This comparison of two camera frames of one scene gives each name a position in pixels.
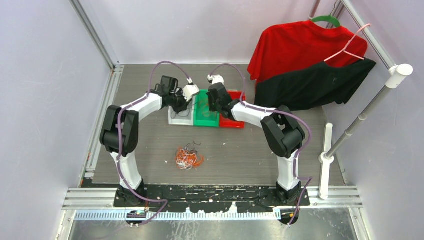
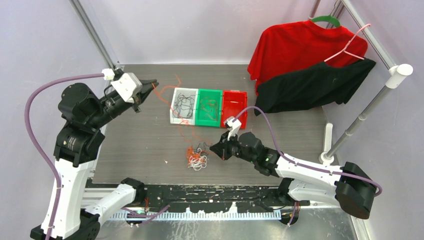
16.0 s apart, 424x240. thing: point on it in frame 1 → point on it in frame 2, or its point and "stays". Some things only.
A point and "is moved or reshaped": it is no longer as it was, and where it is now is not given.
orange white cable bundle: (187, 159) is moved or reshaped
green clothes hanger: (329, 19) stays
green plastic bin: (203, 116) stays
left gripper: (184, 105) → (147, 85)
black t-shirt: (311, 85) stays
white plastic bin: (184, 118) stays
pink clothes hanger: (346, 51) stays
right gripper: (212, 108) → (222, 149)
